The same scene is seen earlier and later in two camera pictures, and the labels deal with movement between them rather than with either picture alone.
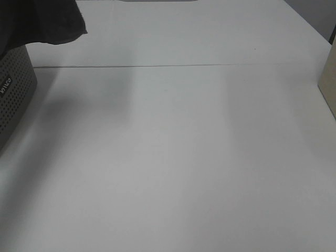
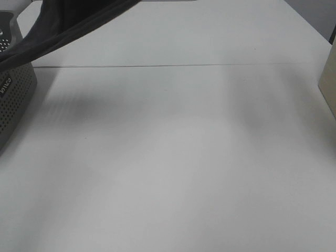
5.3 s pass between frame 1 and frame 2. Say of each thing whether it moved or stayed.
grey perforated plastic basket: stayed
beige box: stayed
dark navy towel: moved
